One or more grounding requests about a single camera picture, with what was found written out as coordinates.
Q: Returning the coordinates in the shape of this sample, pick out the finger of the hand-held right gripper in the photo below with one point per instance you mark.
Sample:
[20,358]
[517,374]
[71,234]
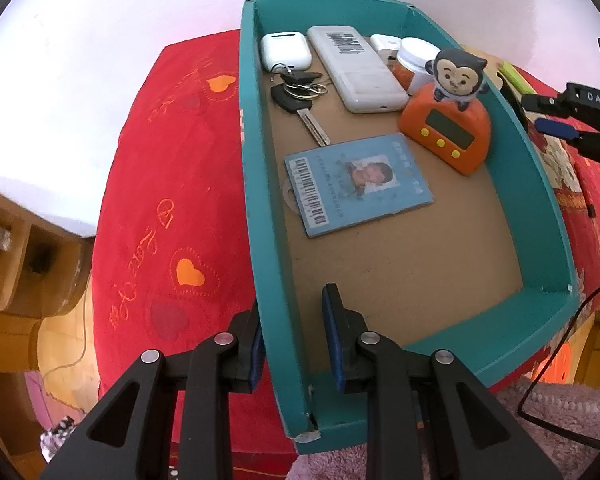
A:
[545,102]
[557,129]

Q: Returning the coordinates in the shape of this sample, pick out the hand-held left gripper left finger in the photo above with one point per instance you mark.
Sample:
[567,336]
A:
[256,365]

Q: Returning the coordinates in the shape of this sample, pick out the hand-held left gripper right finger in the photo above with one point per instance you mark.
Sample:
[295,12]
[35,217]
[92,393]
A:
[331,335]

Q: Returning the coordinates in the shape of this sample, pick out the monkey figurine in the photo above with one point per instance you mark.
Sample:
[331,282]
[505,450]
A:
[457,76]

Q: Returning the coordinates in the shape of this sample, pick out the teal cardboard box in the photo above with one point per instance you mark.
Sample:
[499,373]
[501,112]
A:
[405,270]

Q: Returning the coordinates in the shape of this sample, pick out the orange digital timer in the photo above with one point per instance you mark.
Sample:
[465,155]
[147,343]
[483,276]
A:
[445,132]

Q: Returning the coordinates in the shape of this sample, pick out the white pill bottle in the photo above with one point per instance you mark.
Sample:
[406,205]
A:
[414,60]

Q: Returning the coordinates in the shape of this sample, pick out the blue id card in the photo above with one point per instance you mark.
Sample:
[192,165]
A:
[360,185]

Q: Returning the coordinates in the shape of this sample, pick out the white charger plug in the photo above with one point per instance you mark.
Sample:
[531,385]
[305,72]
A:
[384,45]

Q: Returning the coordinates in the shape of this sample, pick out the white remote control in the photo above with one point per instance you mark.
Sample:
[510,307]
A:
[360,75]

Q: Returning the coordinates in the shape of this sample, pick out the bunch of keys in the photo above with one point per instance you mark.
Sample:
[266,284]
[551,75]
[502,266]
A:
[300,105]

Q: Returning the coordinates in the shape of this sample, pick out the white earbuds case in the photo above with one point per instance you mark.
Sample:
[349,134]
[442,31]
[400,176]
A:
[285,51]

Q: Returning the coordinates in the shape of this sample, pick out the red printed blanket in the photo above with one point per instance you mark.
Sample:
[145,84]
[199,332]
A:
[180,185]

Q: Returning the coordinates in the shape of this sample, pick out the polka dot cloth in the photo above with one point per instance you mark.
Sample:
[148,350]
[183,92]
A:
[57,437]

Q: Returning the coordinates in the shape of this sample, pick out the pink fuzzy cloth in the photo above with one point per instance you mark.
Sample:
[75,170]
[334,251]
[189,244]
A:
[540,440]

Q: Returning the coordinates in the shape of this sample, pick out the wooden shelf unit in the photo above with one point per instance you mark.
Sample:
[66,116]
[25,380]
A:
[20,270]

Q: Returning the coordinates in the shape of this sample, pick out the small clear packet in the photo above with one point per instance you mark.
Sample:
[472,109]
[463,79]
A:
[2,238]

